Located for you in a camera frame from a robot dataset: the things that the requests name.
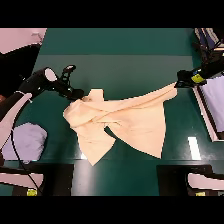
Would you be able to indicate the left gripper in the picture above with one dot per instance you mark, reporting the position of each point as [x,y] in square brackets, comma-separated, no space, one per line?
[72,93]

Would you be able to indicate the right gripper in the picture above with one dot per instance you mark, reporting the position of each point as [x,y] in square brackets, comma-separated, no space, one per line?
[185,80]

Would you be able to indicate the cream shirt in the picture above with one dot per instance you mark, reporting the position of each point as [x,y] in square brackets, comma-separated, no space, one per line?
[133,116]

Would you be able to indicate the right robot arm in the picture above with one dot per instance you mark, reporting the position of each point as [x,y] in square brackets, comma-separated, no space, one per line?
[213,68]

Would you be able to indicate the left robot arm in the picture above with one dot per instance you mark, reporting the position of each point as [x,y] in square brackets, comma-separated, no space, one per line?
[36,82]

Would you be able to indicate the light blue garment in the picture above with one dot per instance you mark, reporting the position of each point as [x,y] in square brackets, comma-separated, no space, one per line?
[26,141]

